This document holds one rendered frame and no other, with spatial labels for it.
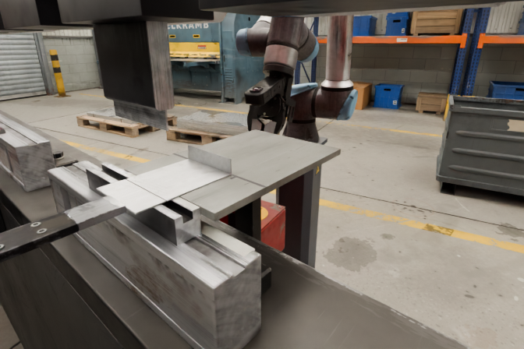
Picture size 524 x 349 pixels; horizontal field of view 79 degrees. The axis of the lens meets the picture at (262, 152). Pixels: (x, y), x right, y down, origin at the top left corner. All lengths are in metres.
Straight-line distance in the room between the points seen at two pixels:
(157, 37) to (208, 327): 0.26
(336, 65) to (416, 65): 5.72
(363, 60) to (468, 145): 4.42
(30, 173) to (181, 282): 0.52
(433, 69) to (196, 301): 6.67
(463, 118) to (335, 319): 2.50
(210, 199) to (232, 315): 0.11
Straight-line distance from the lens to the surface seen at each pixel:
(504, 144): 2.88
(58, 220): 0.35
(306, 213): 1.36
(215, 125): 3.77
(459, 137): 2.84
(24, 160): 0.77
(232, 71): 6.32
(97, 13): 0.30
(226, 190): 0.36
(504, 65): 6.91
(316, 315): 0.40
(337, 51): 1.17
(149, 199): 0.36
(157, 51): 0.30
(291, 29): 0.75
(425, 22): 6.26
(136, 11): 0.25
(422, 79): 6.87
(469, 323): 1.82
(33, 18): 0.44
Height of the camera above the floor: 1.16
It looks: 19 degrees down
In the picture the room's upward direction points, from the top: straight up
